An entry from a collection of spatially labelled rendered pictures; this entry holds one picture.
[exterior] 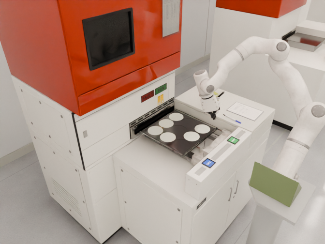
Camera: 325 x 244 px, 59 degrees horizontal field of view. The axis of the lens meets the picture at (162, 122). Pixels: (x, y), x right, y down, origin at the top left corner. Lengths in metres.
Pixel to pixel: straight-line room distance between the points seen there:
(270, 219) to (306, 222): 0.98
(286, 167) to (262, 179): 0.13
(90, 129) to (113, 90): 0.25
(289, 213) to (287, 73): 0.74
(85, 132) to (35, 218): 1.29
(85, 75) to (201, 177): 0.76
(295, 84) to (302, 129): 0.24
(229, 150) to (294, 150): 0.33
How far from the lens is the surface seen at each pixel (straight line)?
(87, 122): 1.60
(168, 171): 1.72
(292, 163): 1.63
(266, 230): 1.89
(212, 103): 1.79
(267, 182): 1.63
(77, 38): 1.36
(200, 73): 1.71
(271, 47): 1.72
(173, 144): 1.78
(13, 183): 3.11
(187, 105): 2.06
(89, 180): 1.84
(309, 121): 1.63
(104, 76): 1.50
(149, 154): 1.83
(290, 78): 1.72
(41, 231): 2.63
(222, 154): 1.65
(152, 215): 1.90
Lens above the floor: 2.02
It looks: 35 degrees down
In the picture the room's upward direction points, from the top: straight up
